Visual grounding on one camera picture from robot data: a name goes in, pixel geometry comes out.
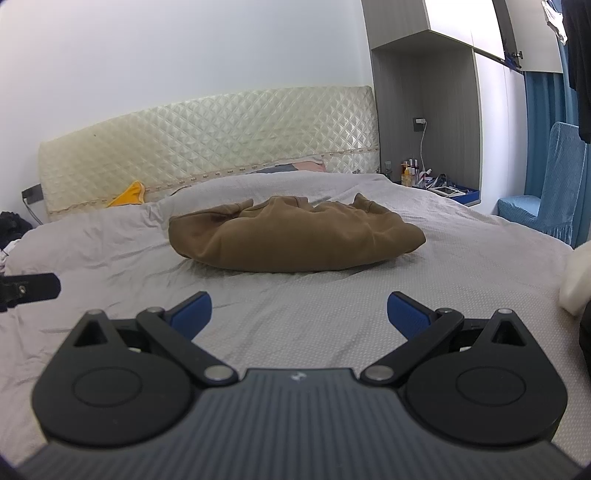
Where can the grey bed duvet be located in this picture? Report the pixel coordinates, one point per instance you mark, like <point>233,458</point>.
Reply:
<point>300,295</point>

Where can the white clothes pile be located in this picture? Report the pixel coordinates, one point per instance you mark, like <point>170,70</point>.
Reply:
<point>7,256</point>

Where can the blue curtain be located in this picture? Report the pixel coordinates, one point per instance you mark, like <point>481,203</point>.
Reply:
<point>538,138</point>

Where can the black clothes pile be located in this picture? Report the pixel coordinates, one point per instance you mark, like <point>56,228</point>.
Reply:
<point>13,226</point>

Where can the cream quilted headboard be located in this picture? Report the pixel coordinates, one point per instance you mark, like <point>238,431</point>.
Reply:
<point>207,138</point>

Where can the blue covered chair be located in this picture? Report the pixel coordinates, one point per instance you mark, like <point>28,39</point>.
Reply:
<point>558,184</point>

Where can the hanging white garment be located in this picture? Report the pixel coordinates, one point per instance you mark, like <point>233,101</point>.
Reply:
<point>554,18</point>

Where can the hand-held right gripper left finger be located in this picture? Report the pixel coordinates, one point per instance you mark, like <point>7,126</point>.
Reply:
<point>194,314</point>

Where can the yellow cloth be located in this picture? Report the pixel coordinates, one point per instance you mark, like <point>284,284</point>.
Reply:
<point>129,196</point>

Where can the hanging black garment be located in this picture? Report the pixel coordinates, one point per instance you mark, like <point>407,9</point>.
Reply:
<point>579,55</point>

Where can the white cloth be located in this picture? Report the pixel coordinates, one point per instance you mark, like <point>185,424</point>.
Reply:
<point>577,281</point>

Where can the blue bedside tray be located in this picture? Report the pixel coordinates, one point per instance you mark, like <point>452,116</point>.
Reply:
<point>455,193</point>

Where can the black wall socket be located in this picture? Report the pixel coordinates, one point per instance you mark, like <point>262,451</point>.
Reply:
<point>32,193</point>

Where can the white charger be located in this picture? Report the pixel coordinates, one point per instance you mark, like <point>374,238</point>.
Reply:
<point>419,122</point>

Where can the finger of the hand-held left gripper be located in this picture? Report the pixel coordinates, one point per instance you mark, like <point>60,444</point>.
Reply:
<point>37,286</point>

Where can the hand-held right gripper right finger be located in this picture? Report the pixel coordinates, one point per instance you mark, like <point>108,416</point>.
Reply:
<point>406,314</point>

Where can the patterned pillow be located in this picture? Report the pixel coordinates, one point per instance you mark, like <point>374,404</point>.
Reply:
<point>295,166</point>

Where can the brown hoodie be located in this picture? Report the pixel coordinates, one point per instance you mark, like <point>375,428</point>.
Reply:
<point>286,235</point>

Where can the cluster of cosmetic bottles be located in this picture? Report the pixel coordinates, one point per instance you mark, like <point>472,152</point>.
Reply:
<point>408,175</point>

